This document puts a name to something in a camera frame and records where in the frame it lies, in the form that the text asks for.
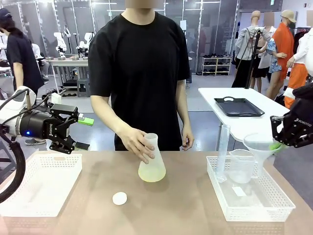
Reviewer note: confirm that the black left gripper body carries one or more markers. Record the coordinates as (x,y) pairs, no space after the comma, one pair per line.
(36,124)

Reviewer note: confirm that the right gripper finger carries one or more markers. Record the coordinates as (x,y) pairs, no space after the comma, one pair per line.
(297,144)
(275,127)

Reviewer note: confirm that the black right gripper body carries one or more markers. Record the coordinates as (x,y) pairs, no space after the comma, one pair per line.
(300,115)

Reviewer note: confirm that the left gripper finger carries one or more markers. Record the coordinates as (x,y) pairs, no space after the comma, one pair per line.
(66,145)
(85,121)

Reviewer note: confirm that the translucent plastic funnel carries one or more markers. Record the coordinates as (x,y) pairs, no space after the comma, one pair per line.
(259,147)

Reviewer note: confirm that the clear plastic beaker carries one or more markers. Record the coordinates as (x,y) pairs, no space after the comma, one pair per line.
(240,169)

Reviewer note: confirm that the clear plastic graduated cylinder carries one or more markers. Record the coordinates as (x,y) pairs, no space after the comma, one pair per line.
(223,151)

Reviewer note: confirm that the white perforated plastic basket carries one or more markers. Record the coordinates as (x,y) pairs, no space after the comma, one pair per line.
(256,203)
(41,186)

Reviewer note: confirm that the translucent plastic Erlenmeyer flask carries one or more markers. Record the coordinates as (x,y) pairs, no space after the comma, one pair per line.
(151,169)

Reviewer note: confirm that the person's left forearm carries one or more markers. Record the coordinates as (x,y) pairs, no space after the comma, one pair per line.
(184,112)

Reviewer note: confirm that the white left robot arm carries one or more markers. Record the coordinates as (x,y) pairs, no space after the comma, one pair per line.
(9,110)

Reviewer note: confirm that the person's right forearm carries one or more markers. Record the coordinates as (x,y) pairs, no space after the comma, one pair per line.
(105,116)

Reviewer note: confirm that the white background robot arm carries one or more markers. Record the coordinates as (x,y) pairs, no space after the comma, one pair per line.
(85,42)
(60,44)

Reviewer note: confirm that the person's right hand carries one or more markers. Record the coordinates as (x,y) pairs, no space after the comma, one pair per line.
(134,142)

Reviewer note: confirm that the person's left hand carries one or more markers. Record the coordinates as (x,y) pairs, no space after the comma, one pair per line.
(187,137)

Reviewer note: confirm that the small grey step stool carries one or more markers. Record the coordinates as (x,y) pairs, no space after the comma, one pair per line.
(83,86)

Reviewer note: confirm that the black plastic tray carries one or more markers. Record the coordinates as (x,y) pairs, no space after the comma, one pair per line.
(238,107)

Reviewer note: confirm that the mannequin with orange trousers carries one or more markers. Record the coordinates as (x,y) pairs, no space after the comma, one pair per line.
(299,73)

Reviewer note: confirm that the white background workbench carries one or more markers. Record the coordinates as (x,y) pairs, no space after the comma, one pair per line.
(68,62)

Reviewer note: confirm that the person with dark cap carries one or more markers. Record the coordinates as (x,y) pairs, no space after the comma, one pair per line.
(22,63)

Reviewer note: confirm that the seated person in white shirt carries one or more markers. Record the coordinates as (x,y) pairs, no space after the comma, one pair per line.
(40,56)

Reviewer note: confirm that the person in black T-shirt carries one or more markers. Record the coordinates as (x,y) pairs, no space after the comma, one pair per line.
(137,73)

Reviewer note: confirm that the mannequin in orange robe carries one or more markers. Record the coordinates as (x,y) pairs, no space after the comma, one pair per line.
(284,44)

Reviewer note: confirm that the white paper label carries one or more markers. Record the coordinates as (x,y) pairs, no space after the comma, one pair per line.
(239,191)

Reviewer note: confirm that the white round flask cap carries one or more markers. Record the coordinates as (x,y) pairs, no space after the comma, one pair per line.
(119,198)

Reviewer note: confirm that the white shoe rack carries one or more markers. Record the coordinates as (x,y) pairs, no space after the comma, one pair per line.
(216,64)

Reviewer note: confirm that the mannequin in grey shirt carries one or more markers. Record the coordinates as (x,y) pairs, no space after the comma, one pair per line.
(245,44)

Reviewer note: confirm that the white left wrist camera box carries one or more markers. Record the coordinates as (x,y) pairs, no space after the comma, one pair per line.
(55,99)

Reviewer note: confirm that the black camera tripod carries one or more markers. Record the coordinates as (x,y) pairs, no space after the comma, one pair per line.
(253,61)

